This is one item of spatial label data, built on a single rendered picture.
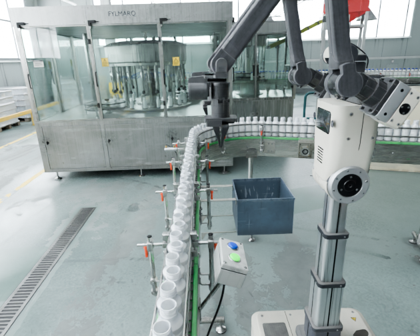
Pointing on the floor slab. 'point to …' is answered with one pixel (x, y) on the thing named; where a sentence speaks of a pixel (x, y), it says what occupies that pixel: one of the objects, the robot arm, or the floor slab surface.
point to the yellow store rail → (3, 121)
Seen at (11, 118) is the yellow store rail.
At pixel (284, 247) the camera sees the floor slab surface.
